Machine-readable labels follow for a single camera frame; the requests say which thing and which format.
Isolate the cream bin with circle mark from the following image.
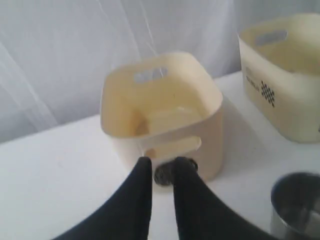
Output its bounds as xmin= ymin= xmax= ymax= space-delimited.
xmin=100 ymin=52 xmax=223 ymax=187

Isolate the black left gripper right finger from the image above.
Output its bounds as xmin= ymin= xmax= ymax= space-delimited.
xmin=172 ymin=157 xmax=274 ymax=240

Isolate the cream bin with triangle mark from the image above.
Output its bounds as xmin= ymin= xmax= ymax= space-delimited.
xmin=238 ymin=13 xmax=320 ymax=143

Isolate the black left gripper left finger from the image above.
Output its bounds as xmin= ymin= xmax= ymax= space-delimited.
xmin=57 ymin=157 xmax=153 ymax=240

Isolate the steel mug with wire handle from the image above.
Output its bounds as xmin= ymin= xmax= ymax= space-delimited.
xmin=270 ymin=171 xmax=320 ymax=240

